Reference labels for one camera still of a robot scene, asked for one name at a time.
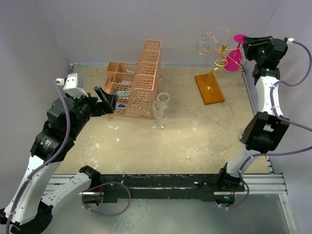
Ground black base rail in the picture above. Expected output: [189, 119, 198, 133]
[80, 165, 247, 204]

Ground wooden rack base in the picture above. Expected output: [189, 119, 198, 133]
[195, 74, 225, 105]

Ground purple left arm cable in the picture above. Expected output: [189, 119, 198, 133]
[5, 80, 71, 234]

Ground clear round wine glass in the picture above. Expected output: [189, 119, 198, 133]
[157, 92, 170, 120]

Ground clear wine glass far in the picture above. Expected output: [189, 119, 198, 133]
[197, 31, 211, 47]

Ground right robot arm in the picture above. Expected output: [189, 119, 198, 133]
[216, 36, 289, 191]

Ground peach plastic file organizer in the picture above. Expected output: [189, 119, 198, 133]
[104, 39, 162, 119]

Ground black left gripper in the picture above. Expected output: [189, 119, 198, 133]
[67, 86, 117, 137]

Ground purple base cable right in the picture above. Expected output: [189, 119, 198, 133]
[218, 179, 250, 210]

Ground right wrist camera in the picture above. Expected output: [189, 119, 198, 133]
[283, 38, 294, 45]

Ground clear wine glass back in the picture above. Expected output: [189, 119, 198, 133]
[153, 100, 165, 132]

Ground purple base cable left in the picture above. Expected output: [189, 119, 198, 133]
[81, 181, 132, 216]

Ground gold wire wine glass rack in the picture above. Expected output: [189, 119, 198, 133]
[197, 28, 238, 75]

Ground pink wine glass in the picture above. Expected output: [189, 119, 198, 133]
[224, 34, 247, 72]

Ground clear flute wine glass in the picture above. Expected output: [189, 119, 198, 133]
[159, 78, 170, 93]

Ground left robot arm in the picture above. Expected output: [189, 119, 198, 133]
[0, 87, 118, 234]

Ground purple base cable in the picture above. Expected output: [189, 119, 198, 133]
[81, 181, 132, 216]
[218, 179, 250, 210]

